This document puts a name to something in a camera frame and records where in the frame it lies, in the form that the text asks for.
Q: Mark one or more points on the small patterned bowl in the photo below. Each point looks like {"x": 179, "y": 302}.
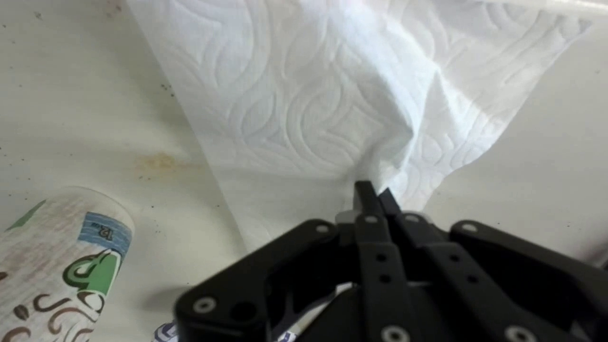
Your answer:
{"x": 166, "y": 332}

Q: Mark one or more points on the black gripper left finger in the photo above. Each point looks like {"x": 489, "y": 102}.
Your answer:
{"x": 305, "y": 285}

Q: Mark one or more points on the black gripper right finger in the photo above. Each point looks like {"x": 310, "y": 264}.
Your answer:
{"x": 506, "y": 290}

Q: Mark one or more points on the patterned paper cup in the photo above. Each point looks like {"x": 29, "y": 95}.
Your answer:
{"x": 58, "y": 271}

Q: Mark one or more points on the white paper napkin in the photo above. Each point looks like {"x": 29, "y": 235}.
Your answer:
{"x": 316, "y": 95}

